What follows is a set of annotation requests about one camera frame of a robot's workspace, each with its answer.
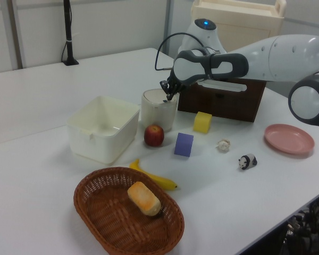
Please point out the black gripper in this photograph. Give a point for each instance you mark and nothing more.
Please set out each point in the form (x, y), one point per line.
(174, 85)

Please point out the white lidded trash can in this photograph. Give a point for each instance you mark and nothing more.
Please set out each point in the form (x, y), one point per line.
(157, 114)

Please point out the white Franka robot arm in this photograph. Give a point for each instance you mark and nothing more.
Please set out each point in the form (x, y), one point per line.
(281, 58)

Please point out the yellow cube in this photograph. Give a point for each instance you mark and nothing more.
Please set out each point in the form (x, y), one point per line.
(202, 122)

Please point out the red apple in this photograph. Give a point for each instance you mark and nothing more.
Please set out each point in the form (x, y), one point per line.
(154, 136)

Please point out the purple cube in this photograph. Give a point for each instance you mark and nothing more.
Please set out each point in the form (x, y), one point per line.
(184, 144)

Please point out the brown and cream cabinet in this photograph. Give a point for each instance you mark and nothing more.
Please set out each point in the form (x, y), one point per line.
(228, 106)

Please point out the crumpled white paper ball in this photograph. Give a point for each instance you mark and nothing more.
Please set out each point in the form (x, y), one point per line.
(223, 145)

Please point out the cream plastic storage bin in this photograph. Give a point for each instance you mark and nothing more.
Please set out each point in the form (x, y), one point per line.
(101, 132)

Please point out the yellow banana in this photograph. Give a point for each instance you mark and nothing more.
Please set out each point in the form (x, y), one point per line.
(159, 181)

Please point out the panda toy figure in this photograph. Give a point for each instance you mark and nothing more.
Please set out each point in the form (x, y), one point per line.
(247, 162)

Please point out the bread loaf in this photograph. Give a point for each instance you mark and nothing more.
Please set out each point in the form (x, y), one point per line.
(143, 197)

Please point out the pink plate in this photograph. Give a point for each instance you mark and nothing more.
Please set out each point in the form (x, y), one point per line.
(289, 138)

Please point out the brown wicker basket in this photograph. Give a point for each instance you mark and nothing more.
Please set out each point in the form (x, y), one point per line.
(117, 223)

